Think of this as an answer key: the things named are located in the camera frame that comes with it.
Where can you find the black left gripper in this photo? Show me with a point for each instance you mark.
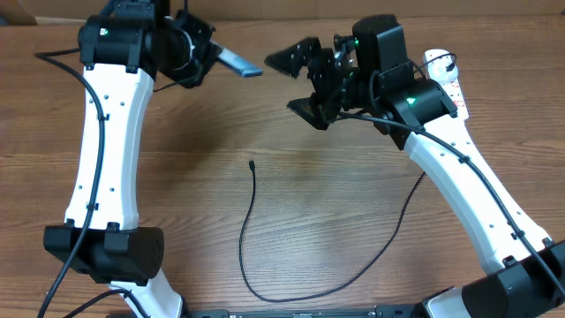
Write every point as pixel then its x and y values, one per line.
pixel 193 77

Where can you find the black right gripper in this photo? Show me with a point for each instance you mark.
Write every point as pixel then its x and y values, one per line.
pixel 324 64

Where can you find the Galaxy smartphone blue screen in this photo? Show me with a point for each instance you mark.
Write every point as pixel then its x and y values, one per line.
pixel 237 64

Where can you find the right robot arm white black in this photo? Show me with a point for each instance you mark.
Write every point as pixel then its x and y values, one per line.
pixel 368 76

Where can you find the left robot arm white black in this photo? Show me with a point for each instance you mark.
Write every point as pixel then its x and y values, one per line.
pixel 122 52

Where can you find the white charger plug adapter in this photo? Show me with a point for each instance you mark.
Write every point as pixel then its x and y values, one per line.
pixel 441 65

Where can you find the white power extension strip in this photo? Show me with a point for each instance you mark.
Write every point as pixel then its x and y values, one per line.
pixel 455 93

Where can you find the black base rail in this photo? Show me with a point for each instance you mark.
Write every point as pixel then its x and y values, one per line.
pixel 304 313

